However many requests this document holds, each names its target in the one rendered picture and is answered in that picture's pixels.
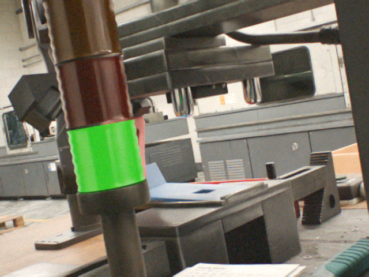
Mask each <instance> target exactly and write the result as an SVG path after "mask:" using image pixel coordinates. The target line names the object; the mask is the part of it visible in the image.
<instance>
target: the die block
mask: <svg viewBox="0 0 369 277"><path fill-rule="evenodd" d="M149 240H161V241H165V245H166V249H167V255H168V261H169V265H170V271H171V274H170V275H168V276H166V277H172V276H174V275H176V274H178V273H179V272H182V271H184V270H185V269H187V268H191V267H193V266H195V265H197V264H199V263H201V264H218V265H280V264H282V263H284V262H285V261H287V260H288V259H290V258H291V257H293V256H294V255H296V254H298V253H299V252H301V251H302V248H301V244H300V237H299V230H298V224H297V220H296V214H295V207H294V203H293V197H292V191H291V188H290V189H288V190H286V191H282V192H280V193H278V194H275V195H273V196H271V197H269V198H266V199H264V200H262V201H260V202H257V203H255V204H253V205H251V206H249V207H247V208H244V209H242V210H240V211H238V212H234V213H232V214H230V215H227V216H225V217H223V218H221V219H218V220H216V221H214V222H212V223H209V224H207V225H205V226H203V227H200V228H198V229H196V230H194V231H192V232H190V233H186V234H183V235H181V236H180V237H147V236H140V241H149Z"/></svg>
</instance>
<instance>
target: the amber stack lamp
mask: <svg viewBox="0 0 369 277"><path fill-rule="evenodd" d="M43 6H44V8H45V16H46V18H47V26H48V29H49V36H50V39H51V47H52V49H53V54H52V55H53V57H54V66H60V65H64V64H67V63H71V62H75V61H81V60H85V59H92V58H100V57H111V56H121V55H123V53H122V50H121V43H120V41H119V32H118V30H117V26H118V25H117V23H116V20H115V12H114V4H113V0H46V1H44V2H43Z"/></svg>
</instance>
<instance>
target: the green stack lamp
mask: <svg viewBox="0 0 369 277"><path fill-rule="evenodd" d="M67 133H68V135H69V143H70V145H71V154H72V162H73V164H74V172H75V174H76V183H77V185H78V192H95V191H100V190H107V189H112V188H117V187H121V186H126V185H130V184H133V183H136V182H139V181H142V180H144V179H145V176H144V168H143V166H142V157H141V155H140V148H139V146H138V137H137V135H136V128H135V125H134V119H132V120H129V121H123V122H116V123H111V124H106V125H100V126H94V127H90V128H85V129H79V130H72V131H67Z"/></svg>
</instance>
